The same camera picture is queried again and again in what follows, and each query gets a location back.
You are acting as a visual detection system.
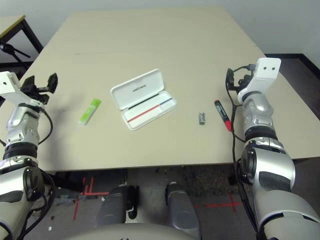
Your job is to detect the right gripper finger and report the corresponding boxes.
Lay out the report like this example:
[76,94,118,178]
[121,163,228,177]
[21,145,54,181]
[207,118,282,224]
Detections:
[226,67,235,90]

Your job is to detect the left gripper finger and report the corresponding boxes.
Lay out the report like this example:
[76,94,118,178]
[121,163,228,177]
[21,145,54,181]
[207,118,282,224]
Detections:
[47,73,59,94]
[20,76,36,91]

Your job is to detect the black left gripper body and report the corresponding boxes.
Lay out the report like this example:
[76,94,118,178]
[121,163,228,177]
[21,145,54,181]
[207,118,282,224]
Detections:
[19,83,51,107]

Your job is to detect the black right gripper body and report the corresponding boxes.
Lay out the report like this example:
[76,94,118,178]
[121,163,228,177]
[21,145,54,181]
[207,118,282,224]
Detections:
[233,71,253,92]

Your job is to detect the black marker red cap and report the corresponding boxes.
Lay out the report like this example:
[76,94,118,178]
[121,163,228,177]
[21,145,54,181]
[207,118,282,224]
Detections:
[214,99,232,132]

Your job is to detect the green highlighter pen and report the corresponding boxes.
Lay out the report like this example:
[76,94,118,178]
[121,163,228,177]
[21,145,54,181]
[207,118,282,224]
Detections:
[77,98,102,126]

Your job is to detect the white pencil case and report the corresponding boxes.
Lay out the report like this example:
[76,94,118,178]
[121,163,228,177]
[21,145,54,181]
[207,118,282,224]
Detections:
[110,68,178,131]

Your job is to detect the black tripod stand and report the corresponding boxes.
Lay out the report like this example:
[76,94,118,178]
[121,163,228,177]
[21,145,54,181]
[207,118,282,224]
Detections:
[0,42,31,66]

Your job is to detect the side table with tripod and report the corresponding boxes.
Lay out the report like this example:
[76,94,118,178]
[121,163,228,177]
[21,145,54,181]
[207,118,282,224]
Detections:
[0,14,45,68]

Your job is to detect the black table leg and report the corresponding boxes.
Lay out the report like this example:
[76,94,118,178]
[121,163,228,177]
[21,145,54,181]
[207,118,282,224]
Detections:
[228,163,240,186]

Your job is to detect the red floor tape lines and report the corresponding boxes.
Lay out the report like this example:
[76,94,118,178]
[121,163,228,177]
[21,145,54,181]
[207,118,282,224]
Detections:
[73,176,111,221]

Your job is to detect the red floor tape cross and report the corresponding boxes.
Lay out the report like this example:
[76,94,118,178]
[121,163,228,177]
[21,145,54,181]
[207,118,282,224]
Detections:
[194,194,242,213]

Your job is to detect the grey robot left leg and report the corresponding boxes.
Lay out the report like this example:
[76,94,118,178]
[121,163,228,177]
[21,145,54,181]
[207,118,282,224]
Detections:
[96,184,140,228]

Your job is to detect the grey robot leg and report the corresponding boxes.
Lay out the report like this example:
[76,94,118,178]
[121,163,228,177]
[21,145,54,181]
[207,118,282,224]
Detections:
[96,184,140,228]
[164,182,201,238]

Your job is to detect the grey robot right leg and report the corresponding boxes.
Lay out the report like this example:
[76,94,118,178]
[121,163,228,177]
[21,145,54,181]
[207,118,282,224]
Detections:
[164,182,201,238]

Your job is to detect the beige robot torso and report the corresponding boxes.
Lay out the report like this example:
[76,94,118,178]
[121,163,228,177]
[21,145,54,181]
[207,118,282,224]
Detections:
[62,223,198,240]

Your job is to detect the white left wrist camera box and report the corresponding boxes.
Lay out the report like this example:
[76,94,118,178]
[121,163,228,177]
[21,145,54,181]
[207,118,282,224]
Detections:
[0,71,20,98]

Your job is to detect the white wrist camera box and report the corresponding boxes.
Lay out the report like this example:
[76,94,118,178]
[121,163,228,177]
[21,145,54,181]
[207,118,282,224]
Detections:
[0,71,20,98]
[237,57,282,101]

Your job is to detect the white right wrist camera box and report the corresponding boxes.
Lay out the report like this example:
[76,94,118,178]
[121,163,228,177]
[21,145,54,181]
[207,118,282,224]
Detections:
[237,57,282,101]

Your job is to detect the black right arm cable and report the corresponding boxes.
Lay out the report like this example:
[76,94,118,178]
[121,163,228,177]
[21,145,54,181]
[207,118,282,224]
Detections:
[226,64,261,236]

